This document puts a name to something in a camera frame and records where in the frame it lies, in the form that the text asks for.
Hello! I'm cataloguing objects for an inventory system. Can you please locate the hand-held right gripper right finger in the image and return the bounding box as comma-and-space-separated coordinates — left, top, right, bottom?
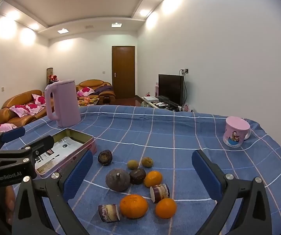
191, 149, 273, 235

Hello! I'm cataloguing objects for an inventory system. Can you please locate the person's left hand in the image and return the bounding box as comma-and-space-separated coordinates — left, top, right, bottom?
5, 186, 17, 217

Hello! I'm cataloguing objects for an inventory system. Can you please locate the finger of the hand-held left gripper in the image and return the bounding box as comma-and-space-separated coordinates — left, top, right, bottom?
0, 135, 55, 164
0, 127, 26, 150

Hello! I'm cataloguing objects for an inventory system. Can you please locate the large purple fig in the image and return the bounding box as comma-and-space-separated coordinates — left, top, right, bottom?
105, 168, 131, 193

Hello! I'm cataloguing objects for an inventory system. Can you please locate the black television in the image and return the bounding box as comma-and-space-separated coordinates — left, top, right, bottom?
158, 74, 184, 106

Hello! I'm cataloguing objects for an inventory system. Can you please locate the blue checked cloth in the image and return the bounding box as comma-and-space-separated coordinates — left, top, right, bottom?
0, 105, 281, 235

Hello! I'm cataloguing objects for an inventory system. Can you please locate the pink flowered cushion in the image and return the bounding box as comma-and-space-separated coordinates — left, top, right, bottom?
77, 87, 95, 98
24, 103, 44, 114
0, 124, 18, 133
9, 105, 31, 118
32, 94, 47, 107

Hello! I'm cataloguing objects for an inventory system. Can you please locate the pink cartoon cup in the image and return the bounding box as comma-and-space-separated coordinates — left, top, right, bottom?
223, 117, 251, 148

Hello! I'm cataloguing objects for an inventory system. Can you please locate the large orange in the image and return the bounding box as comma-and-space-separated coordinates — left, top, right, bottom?
119, 194, 148, 219

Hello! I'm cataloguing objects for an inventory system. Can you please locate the black power cable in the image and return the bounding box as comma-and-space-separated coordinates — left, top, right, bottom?
179, 70, 188, 104

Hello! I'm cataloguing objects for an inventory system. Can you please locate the pink electric kettle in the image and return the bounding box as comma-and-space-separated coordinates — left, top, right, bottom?
44, 79, 81, 128

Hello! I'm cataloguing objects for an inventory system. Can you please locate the brown wooden door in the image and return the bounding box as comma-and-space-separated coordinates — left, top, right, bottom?
112, 46, 135, 99

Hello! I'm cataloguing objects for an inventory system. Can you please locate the striped cake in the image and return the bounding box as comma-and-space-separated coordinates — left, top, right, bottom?
98, 204, 121, 223

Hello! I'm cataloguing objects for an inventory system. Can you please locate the low television stand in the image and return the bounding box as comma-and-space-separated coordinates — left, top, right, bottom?
136, 95, 193, 112

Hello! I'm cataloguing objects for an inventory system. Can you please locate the medium orange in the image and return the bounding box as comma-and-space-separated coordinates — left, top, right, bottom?
155, 198, 177, 219

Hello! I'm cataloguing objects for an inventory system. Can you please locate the brown leather armchair sofa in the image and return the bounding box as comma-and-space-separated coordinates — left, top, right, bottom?
76, 79, 116, 104

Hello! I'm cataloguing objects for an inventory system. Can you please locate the pink tin box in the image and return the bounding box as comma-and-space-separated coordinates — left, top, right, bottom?
34, 128, 97, 179

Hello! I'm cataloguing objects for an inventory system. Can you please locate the printed paper leaflet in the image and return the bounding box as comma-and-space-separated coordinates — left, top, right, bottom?
36, 137, 83, 174

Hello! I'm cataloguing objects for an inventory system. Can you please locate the small orange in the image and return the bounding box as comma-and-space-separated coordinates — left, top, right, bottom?
144, 171, 163, 188

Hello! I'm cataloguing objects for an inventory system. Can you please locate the purple cloth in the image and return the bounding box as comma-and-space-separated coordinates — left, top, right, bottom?
95, 84, 113, 95

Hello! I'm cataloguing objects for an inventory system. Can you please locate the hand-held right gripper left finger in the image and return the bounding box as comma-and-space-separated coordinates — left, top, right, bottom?
11, 149, 94, 235

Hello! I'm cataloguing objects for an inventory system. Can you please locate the dark mangosteen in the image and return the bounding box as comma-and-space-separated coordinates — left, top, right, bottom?
129, 168, 146, 185
98, 150, 113, 166

